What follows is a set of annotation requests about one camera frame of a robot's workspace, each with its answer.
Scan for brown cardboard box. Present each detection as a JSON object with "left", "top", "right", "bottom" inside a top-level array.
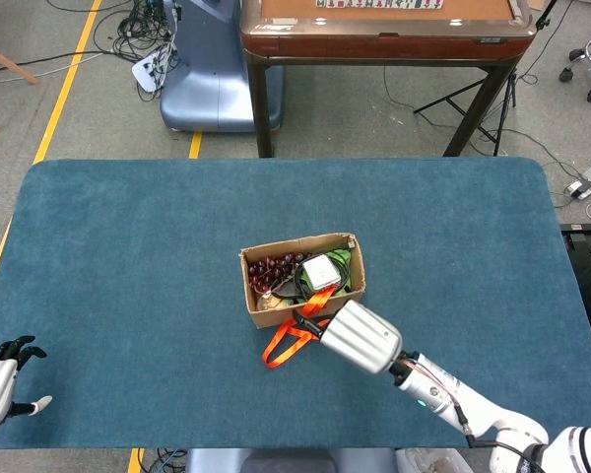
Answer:
[{"left": 239, "top": 232, "right": 366, "bottom": 330}]

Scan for dark red grape bunch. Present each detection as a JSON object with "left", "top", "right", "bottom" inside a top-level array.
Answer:
[{"left": 247, "top": 251, "right": 312, "bottom": 293}]

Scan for black tripod stand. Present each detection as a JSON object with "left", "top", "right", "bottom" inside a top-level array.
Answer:
[{"left": 413, "top": 0, "right": 562, "bottom": 158}]

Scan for brown mahjong table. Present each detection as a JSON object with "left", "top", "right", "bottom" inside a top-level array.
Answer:
[{"left": 239, "top": 0, "right": 538, "bottom": 159}]

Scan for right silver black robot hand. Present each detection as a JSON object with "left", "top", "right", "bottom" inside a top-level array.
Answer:
[{"left": 291, "top": 299, "right": 404, "bottom": 376}]

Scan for light wooden pole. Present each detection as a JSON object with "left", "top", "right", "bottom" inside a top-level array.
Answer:
[{"left": 0, "top": 39, "right": 40, "bottom": 86}]

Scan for tan round bread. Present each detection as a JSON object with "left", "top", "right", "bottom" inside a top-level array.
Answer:
[{"left": 255, "top": 291, "right": 291, "bottom": 311}]

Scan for tangled black floor cables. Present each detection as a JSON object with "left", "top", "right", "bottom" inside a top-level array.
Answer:
[{"left": 93, "top": 0, "right": 178, "bottom": 102}]

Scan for blue felt table cover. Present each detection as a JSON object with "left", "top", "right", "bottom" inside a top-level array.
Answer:
[{"left": 0, "top": 157, "right": 591, "bottom": 450}]

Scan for blue grey machine pedestal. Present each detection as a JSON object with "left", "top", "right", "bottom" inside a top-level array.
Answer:
[{"left": 160, "top": 0, "right": 286, "bottom": 134}]

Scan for bright green cloth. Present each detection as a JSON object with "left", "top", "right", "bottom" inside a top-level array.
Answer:
[{"left": 324, "top": 249, "right": 352, "bottom": 297}]

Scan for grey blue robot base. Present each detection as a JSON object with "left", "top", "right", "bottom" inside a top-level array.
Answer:
[{"left": 184, "top": 447, "right": 400, "bottom": 473}]

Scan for row of face-up mahjong tiles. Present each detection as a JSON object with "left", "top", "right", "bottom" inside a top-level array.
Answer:
[{"left": 315, "top": 0, "right": 444, "bottom": 10}]

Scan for black cable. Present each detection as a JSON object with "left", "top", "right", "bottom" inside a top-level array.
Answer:
[{"left": 291, "top": 251, "right": 352, "bottom": 303}]

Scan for white power strip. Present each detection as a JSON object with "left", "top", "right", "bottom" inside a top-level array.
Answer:
[
  {"left": 131, "top": 41, "right": 178, "bottom": 94},
  {"left": 565, "top": 165, "right": 591, "bottom": 201}
]

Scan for clear plastic bag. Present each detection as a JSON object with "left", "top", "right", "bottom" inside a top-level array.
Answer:
[{"left": 396, "top": 447, "right": 493, "bottom": 473}]

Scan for white badge with orange lanyard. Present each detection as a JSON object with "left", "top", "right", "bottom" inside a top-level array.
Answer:
[{"left": 261, "top": 253, "right": 351, "bottom": 369}]

